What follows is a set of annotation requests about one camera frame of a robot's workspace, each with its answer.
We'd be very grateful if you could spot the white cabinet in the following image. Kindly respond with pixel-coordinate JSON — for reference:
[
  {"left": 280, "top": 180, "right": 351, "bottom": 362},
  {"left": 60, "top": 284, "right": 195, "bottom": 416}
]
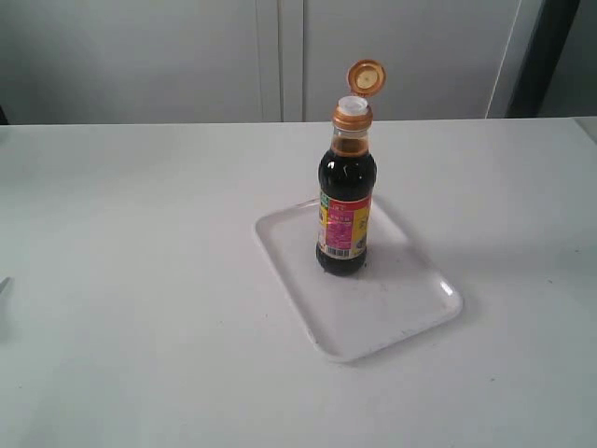
[{"left": 1, "top": 1, "right": 541, "bottom": 124}]

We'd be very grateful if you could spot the soy sauce bottle gold cap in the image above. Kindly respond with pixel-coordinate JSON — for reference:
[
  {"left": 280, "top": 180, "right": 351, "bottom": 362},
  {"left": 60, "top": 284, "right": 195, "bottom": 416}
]
[{"left": 315, "top": 60, "right": 386, "bottom": 276}]

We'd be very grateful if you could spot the black vertical post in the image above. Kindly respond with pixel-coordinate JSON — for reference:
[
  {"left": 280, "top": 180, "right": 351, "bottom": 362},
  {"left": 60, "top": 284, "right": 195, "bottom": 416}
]
[{"left": 506, "top": 0, "right": 581, "bottom": 119}]

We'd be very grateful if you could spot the white plastic tray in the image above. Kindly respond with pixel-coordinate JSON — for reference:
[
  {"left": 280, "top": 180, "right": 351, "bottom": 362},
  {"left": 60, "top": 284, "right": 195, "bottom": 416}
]
[{"left": 255, "top": 197, "right": 464, "bottom": 363}]

